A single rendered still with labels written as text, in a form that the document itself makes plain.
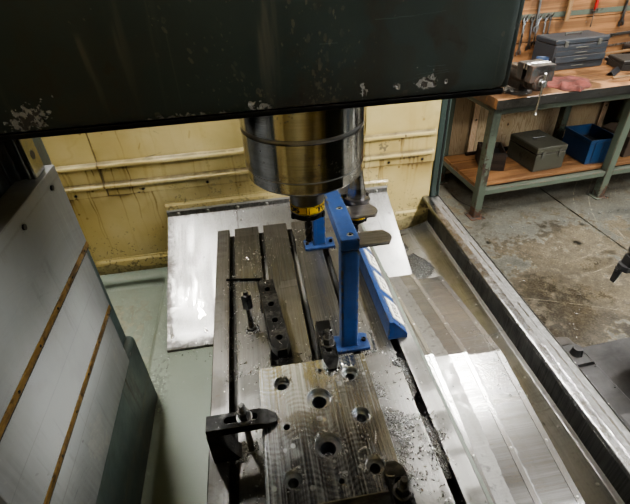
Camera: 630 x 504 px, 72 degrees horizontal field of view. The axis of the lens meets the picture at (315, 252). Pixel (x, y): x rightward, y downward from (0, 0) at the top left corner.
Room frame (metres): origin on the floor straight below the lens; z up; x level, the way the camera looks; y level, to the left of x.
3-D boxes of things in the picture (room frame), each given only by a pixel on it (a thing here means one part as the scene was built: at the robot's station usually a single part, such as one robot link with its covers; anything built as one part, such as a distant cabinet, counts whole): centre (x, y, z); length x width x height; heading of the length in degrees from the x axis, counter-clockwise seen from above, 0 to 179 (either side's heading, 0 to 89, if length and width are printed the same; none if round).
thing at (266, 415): (0.48, 0.15, 0.97); 0.13 x 0.03 x 0.15; 97
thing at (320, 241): (1.18, -0.02, 1.05); 0.10 x 0.05 x 0.30; 97
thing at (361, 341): (0.74, -0.07, 1.05); 0.10 x 0.05 x 0.30; 97
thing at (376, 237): (0.75, -0.13, 1.21); 0.07 x 0.05 x 0.01; 97
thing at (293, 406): (0.48, 0.00, 0.96); 0.29 x 0.23 x 0.05; 7
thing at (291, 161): (0.56, 0.01, 1.52); 0.16 x 0.16 x 0.12
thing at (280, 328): (0.81, 0.11, 0.93); 0.26 x 0.05 x 0.06; 12
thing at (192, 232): (1.20, 0.09, 0.75); 0.89 x 0.70 x 0.26; 97
